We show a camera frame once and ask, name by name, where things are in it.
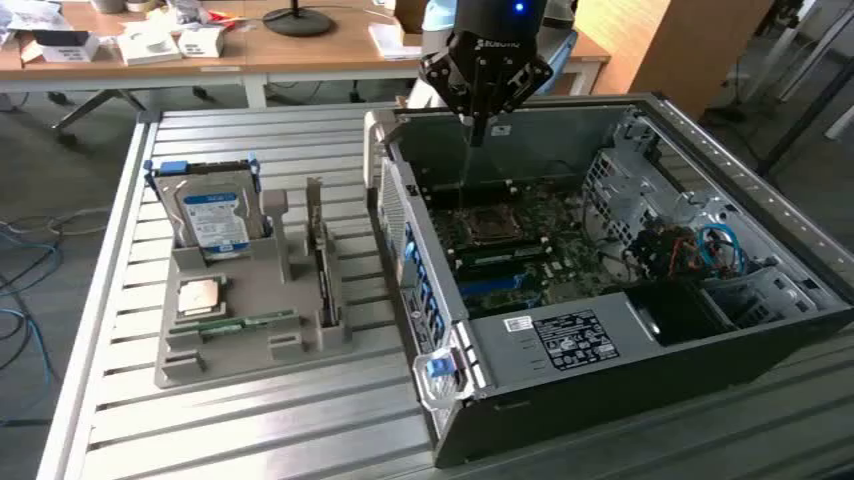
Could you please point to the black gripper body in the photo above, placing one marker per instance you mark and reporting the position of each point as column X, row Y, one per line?
column 496, row 30

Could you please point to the green graphics card black fan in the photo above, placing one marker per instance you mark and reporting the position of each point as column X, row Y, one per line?
column 326, row 280

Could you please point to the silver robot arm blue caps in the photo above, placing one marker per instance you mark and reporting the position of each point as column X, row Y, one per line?
column 436, row 12

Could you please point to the white booklet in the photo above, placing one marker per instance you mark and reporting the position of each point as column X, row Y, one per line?
column 394, row 42

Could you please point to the brown cardboard box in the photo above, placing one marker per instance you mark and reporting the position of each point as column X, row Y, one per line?
column 410, row 15

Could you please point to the wooden desk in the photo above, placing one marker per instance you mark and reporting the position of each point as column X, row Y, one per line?
column 300, row 50

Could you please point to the black round stand base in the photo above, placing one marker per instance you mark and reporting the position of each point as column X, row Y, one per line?
column 296, row 22

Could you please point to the wooden cabinet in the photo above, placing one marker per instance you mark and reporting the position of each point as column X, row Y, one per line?
column 701, row 50

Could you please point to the CPU socket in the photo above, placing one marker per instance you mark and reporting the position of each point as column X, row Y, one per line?
column 494, row 225

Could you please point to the green RAM stick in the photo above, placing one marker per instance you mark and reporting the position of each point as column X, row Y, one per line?
column 500, row 257
column 227, row 325

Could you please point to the small white box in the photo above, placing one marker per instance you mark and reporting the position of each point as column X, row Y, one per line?
column 200, row 42

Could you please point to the green motherboard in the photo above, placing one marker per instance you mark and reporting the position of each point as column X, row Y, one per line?
column 581, row 270

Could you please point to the blue expansion slot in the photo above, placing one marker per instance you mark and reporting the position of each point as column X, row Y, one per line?
column 490, row 286

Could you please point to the hard disk in blue caddy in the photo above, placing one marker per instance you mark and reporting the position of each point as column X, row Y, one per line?
column 214, row 215

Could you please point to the white box round insert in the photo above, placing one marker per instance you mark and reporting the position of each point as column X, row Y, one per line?
column 150, row 47

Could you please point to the tape roll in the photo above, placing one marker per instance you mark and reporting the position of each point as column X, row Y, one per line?
column 140, row 5

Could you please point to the black drive box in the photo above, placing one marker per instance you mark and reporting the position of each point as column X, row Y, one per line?
column 681, row 310

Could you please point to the grey cup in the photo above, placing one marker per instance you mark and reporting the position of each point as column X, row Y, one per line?
column 107, row 5

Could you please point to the grey parts rack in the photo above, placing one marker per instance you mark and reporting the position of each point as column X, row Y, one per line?
column 254, row 300

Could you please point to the grey power supply unit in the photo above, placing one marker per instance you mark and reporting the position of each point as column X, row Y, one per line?
column 500, row 350

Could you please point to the silver disk bay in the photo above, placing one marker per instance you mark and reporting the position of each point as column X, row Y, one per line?
column 767, row 295

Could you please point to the blue case latch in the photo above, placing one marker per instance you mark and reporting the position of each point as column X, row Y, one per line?
column 440, row 365

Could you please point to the white box black lid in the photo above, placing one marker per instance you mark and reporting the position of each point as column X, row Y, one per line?
column 67, row 47

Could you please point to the CPU chip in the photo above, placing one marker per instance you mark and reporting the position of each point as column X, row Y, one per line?
column 199, row 296

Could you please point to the black open PC case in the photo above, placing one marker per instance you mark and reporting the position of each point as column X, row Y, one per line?
column 601, row 400

